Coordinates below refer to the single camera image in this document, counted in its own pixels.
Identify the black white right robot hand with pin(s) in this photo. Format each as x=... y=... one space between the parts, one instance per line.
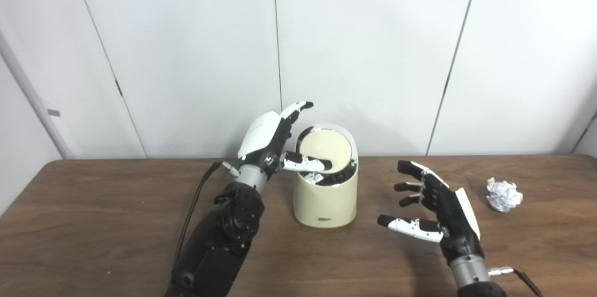
x=459 y=222

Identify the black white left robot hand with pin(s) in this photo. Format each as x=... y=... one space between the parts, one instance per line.
x=261 y=134

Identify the white paper ball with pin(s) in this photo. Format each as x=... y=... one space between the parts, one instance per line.
x=503 y=194

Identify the round cream bin lid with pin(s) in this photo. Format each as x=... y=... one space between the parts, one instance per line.
x=329 y=145

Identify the cream-colored desktop trash bin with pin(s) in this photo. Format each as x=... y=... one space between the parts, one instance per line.
x=324 y=203

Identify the black bin liner bag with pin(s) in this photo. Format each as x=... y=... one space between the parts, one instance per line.
x=338 y=179

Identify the small grey wall label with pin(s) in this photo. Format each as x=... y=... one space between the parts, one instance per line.
x=54 y=113

